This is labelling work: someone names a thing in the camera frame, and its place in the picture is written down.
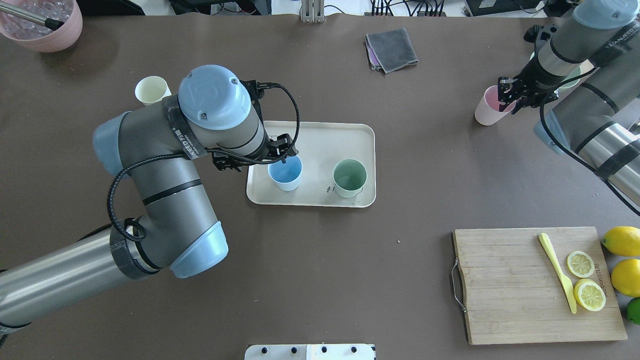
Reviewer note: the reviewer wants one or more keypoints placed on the metal tool in bowl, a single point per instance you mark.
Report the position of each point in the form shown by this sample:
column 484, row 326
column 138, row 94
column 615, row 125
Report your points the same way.
column 38, row 19

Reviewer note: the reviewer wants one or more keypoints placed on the cream rabbit tray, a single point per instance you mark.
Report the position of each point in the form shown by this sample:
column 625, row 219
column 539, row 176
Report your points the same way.
column 321, row 145

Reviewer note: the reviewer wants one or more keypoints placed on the pink plastic cup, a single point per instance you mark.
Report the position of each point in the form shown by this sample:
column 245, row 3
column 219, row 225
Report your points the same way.
column 487, row 112

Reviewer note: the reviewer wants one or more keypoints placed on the blue plastic cup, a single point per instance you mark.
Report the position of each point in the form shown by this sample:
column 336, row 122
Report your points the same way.
column 286, row 174

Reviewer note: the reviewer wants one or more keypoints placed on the pink bowl with ice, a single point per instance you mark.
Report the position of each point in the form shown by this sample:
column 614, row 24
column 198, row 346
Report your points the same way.
column 38, row 37

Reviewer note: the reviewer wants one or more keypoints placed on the green plastic cup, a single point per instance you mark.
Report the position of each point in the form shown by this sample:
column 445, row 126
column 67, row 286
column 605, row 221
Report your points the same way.
column 350, row 177

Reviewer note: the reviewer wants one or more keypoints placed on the whole yellow lemon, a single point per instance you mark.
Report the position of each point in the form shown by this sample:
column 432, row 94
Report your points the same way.
column 622, row 241
column 625, row 277

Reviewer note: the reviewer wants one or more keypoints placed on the wooden cutting board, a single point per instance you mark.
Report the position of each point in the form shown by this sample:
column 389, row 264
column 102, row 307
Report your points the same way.
column 511, row 294

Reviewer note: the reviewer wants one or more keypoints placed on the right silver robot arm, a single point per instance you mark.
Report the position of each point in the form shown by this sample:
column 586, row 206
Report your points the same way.
column 603, row 35

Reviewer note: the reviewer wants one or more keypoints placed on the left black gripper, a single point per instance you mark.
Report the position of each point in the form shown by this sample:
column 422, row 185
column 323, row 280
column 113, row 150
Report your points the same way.
column 281, row 144

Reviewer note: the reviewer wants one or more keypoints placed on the lemon half slice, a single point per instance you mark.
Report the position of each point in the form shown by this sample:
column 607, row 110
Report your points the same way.
column 580, row 264
column 589, row 295

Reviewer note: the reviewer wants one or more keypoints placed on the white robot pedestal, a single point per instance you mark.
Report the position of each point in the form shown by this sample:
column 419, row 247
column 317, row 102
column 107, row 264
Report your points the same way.
column 308, row 351

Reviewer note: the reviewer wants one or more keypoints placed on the green bowl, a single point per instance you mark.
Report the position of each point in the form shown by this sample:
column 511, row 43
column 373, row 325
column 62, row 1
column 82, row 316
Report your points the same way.
column 551, row 61

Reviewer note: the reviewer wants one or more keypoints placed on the grey folded cloth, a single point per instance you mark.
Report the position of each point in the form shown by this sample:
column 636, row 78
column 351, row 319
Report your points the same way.
column 390, row 50

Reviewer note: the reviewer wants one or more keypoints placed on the green lime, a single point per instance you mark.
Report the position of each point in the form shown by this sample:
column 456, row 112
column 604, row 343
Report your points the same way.
column 632, row 311

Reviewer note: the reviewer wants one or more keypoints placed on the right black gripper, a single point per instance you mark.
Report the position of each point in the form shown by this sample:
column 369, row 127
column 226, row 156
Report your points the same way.
column 531, row 81

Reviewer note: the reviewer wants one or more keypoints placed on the cream plastic cup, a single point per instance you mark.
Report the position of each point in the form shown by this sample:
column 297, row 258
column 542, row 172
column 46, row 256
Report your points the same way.
column 151, row 90

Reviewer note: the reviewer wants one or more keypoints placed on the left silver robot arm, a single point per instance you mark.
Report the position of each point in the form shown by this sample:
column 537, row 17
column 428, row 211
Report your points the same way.
column 160, row 214

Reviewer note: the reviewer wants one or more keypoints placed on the yellow plastic knife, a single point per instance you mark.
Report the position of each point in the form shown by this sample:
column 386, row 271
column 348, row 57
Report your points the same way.
column 565, row 282

